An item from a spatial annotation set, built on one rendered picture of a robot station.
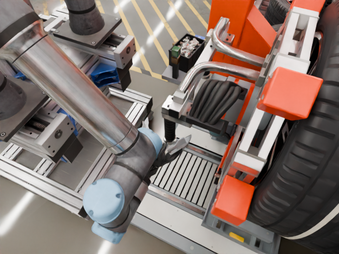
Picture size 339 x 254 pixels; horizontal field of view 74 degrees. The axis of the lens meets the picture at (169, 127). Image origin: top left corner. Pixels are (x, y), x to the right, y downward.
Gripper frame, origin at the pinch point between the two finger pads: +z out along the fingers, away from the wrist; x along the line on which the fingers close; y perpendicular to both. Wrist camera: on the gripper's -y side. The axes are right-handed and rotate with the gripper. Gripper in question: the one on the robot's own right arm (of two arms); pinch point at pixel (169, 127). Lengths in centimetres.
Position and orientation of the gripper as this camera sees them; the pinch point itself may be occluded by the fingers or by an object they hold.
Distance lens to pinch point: 71.3
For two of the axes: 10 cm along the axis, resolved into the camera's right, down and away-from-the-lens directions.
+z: 4.3, -7.6, 4.9
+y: 0.0, -5.4, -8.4
